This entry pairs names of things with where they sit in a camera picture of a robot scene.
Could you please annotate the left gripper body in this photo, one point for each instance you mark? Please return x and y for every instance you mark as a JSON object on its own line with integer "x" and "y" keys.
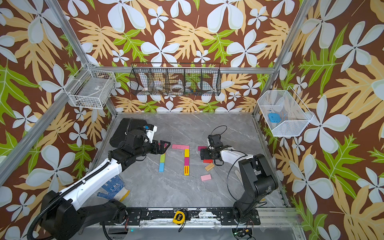
{"x": 148, "y": 148}

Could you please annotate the yellow tape measure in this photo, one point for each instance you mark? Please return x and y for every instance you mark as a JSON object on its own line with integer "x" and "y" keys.
{"x": 179, "y": 218}

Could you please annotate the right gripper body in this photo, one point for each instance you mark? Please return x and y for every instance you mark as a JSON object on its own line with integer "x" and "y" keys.
{"x": 208, "y": 153}

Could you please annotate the blue knit glove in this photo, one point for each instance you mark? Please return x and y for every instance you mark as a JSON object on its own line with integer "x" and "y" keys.
{"x": 114, "y": 189}

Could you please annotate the yellow red striped block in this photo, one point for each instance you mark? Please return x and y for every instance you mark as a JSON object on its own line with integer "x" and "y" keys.
{"x": 186, "y": 170}

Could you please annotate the white wire basket left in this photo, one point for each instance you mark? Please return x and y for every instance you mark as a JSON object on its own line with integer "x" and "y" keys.
{"x": 90, "y": 87}

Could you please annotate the blue object in basket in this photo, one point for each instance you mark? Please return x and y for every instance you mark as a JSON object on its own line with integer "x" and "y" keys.
{"x": 274, "y": 118}

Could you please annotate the blue block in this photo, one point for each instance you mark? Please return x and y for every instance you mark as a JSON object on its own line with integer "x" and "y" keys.
{"x": 161, "y": 167}

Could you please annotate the light pink block bottom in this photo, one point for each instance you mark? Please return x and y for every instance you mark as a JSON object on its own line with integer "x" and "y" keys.
{"x": 206, "y": 178}

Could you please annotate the tan wooden block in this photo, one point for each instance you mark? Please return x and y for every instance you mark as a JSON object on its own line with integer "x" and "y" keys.
{"x": 209, "y": 167}

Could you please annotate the white wire basket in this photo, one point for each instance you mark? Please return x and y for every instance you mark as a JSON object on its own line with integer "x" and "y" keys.
{"x": 295, "y": 114}
{"x": 90, "y": 87}

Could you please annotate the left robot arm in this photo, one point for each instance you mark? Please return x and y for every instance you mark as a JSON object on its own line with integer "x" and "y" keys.
{"x": 63, "y": 214}

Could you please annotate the white wire basket right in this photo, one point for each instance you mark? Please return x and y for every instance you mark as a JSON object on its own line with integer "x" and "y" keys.
{"x": 295, "y": 114}

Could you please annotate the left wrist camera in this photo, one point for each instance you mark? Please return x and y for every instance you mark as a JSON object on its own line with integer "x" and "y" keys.
{"x": 150, "y": 132}

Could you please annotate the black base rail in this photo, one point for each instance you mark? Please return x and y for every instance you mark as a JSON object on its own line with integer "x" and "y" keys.
{"x": 220, "y": 216}

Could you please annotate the pink block top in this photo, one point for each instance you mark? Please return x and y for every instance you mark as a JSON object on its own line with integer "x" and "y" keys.
{"x": 177, "y": 147}

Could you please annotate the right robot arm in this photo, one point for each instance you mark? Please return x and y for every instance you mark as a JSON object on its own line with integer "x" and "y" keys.
{"x": 257, "y": 176}

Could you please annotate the green block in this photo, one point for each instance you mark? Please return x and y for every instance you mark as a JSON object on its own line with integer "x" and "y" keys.
{"x": 163, "y": 157}

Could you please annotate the black plastic case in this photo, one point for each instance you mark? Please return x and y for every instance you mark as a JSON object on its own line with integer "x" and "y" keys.
{"x": 126, "y": 124}

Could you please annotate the black wire basket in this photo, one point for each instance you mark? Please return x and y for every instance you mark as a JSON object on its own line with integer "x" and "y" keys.
{"x": 179, "y": 79}

